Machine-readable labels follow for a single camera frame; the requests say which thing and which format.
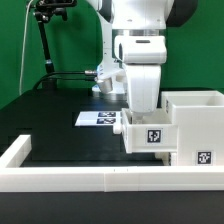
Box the white drawer cabinet box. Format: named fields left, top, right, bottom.
left=162, top=91, right=224, bottom=166

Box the marker tag sheet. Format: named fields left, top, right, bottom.
left=75, top=111, right=121, bottom=126

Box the black camera stand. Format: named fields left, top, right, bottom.
left=31, top=0, right=77, bottom=90

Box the white cable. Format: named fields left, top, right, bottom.
left=18, top=0, right=36, bottom=97

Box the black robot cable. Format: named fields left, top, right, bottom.
left=32, top=69, right=99, bottom=90

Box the white drawer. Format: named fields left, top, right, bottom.
left=113, top=108, right=178, bottom=154
left=155, top=152, right=177, bottom=166

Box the white fence frame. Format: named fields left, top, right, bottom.
left=0, top=135, right=224, bottom=192

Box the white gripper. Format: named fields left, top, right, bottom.
left=125, top=65, right=161, bottom=124

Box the white front drawer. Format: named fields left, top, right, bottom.
left=155, top=152, right=177, bottom=166

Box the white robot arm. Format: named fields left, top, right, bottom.
left=86, top=0, right=198, bottom=124

